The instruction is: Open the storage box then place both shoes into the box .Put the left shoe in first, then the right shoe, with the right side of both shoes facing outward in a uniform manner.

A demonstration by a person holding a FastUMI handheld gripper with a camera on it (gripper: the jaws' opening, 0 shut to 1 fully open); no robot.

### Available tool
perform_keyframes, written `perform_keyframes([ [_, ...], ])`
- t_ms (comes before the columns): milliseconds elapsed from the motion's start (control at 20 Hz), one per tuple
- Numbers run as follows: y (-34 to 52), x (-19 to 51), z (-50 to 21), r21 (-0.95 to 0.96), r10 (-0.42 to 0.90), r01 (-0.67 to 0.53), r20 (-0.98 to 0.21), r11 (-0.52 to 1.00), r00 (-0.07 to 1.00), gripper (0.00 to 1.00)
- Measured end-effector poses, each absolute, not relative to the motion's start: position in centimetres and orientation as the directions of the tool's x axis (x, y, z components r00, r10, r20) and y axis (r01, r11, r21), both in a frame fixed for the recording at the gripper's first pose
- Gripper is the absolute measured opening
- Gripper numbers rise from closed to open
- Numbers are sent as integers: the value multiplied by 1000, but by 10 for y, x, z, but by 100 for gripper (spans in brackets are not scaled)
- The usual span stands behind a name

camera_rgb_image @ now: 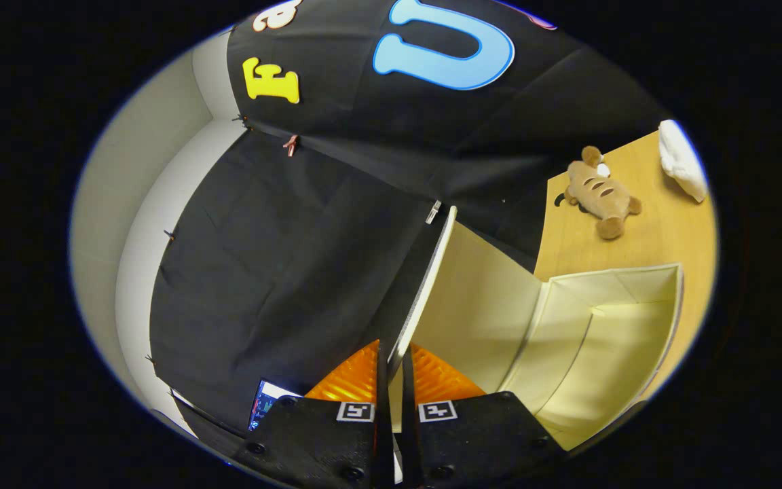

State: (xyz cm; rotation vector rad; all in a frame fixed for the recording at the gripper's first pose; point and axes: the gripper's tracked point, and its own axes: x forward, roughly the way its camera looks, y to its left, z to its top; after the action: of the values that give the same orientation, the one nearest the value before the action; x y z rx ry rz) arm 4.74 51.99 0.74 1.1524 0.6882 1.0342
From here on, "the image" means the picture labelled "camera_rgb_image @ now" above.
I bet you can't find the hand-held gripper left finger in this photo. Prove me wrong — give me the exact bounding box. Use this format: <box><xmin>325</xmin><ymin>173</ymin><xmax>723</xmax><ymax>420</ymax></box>
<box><xmin>228</xmin><ymin>339</ymin><xmax>396</xmax><ymax>489</ymax></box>

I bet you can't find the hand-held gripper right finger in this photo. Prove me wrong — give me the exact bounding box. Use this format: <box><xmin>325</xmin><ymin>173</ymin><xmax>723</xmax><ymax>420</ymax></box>
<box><xmin>401</xmin><ymin>342</ymin><xmax>566</xmax><ymax>489</ymax></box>

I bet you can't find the grey fabric storage box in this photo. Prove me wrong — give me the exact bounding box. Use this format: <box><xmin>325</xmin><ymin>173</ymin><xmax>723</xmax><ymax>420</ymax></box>
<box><xmin>387</xmin><ymin>206</ymin><xmax>686</xmax><ymax>453</ymax></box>

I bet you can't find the lit screen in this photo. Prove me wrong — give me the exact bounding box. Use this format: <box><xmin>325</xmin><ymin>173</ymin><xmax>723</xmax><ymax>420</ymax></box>
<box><xmin>247</xmin><ymin>378</ymin><xmax>300</xmax><ymax>433</ymax></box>

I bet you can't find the brown striped plush toy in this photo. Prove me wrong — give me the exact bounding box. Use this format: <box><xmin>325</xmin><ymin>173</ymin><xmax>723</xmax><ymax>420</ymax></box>
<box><xmin>562</xmin><ymin>145</ymin><xmax>644</xmax><ymax>241</ymax></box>

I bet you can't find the white plush toy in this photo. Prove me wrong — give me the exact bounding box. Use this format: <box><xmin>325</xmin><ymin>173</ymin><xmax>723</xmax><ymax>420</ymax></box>
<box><xmin>657</xmin><ymin>119</ymin><xmax>709</xmax><ymax>204</ymax></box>

